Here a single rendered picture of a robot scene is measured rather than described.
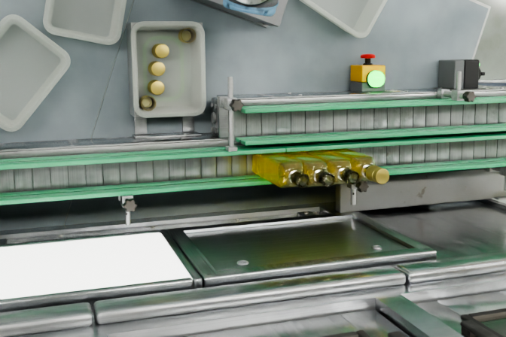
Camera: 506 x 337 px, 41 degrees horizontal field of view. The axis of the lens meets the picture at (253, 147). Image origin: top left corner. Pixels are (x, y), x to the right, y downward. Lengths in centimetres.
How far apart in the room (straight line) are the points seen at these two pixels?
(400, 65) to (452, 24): 20
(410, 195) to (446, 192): 11
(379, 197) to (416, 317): 71
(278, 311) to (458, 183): 91
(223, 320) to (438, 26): 117
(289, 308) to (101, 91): 78
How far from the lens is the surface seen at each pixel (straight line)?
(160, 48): 162
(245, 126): 161
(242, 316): 111
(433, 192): 187
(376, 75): 177
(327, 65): 182
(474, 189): 195
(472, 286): 130
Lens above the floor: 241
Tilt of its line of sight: 70 degrees down
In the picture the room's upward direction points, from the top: 114 degrees clockwise
